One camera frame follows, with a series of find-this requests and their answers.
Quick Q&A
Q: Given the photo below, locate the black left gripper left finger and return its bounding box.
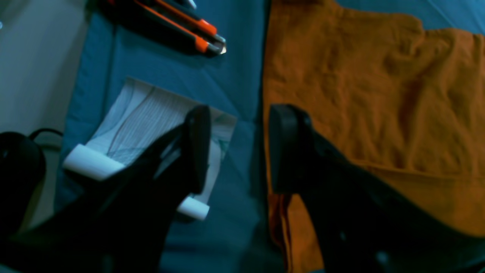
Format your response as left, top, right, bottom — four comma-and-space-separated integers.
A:
1, 105, 211, 273

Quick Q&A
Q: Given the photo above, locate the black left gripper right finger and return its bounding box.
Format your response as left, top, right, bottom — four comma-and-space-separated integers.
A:
269, 104, 485, 273

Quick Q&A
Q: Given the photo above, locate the orange t-shirt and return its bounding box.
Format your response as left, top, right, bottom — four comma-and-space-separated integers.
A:
262, 0, 485, 273

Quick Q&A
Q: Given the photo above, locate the white notebook with leaf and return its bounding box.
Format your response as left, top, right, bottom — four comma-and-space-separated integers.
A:
63, 78, 237, 221

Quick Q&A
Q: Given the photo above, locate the blue table cloth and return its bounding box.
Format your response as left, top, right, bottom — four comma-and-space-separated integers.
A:
62, 0, 484, 273

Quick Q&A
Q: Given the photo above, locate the orange black utility knife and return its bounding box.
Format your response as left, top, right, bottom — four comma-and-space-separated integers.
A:
99, 0, 227, 56

